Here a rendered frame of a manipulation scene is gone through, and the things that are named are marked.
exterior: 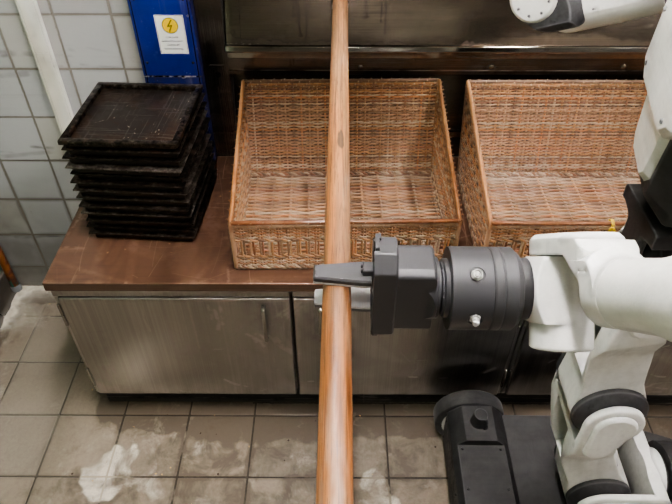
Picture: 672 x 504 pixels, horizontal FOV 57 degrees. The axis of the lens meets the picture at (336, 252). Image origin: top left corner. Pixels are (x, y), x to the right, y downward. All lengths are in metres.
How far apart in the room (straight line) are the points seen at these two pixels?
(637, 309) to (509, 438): 1.28
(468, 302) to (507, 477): 1.12
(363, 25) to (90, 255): 0.92
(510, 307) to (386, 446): 1.33
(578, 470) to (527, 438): 0.30
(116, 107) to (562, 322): 1.29
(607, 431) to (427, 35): 1.06
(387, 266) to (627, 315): 0.22
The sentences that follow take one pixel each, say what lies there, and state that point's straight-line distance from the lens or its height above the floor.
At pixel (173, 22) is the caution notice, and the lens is 1.76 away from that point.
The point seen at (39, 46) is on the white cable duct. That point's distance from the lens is 1.93.
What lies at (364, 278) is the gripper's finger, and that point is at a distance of 0.64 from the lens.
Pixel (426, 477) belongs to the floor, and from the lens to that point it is 1.90.
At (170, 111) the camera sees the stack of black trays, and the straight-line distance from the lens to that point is 1.64.
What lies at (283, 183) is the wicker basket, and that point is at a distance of 1.82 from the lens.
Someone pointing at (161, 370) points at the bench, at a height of 0.22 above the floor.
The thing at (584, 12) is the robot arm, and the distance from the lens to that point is 1.14.
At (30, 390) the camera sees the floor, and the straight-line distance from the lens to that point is 2.25.
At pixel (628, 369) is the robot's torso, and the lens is 1.26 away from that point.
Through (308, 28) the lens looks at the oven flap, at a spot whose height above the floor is 0.99.
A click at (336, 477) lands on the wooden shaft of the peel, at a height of 1.21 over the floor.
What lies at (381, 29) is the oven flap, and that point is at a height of 0.98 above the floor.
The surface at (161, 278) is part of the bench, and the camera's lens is 1.59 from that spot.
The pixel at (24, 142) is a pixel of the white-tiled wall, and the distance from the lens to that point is 2.14.
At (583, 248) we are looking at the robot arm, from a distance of 0.62.
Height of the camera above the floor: 1.67
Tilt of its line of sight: 43 degrees down
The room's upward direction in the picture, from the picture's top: straight up
